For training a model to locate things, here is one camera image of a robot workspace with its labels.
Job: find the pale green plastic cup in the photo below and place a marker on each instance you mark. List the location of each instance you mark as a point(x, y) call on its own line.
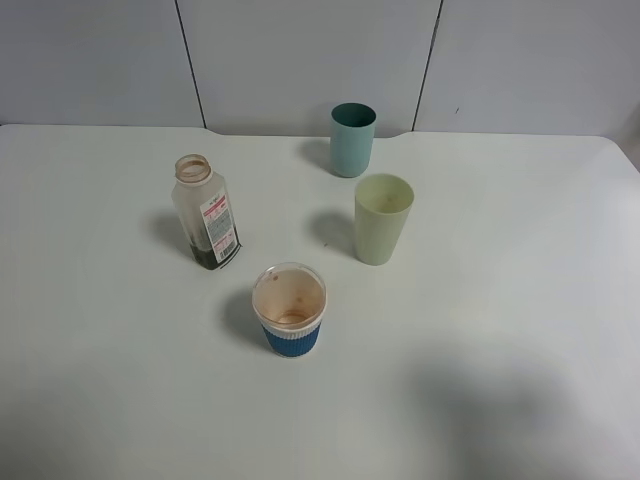
point(382, 205)

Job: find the clear plastic drink bottle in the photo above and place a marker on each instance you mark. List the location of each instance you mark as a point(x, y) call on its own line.
point(202, 201)

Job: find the teal plastic cup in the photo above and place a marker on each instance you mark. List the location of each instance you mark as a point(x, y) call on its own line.
point(352, 133)

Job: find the glass cup blue sleeve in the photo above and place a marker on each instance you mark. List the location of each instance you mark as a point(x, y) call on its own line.
point(290, 300)

